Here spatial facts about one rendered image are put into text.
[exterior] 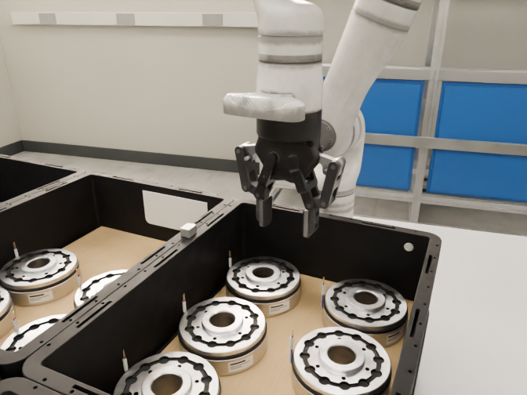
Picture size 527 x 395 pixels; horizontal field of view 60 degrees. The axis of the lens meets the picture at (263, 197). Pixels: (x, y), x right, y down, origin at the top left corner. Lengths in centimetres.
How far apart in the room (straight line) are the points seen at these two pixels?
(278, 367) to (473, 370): 35
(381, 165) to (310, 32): 196
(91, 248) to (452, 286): 67
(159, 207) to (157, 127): 300
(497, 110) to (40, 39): 337
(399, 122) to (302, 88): 188
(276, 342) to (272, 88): 30
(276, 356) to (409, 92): 191
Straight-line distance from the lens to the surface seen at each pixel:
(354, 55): 73
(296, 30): 48
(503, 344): 86
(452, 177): 245
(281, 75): 49
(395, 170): 243
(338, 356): 53
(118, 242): 82
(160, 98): 369
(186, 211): 75
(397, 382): 40
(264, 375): 53
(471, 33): 319
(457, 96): 234
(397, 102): 234
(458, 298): 94
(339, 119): 76
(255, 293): 60
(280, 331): 59
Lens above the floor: 120
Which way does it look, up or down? 23 degrees down
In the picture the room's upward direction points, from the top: straight up
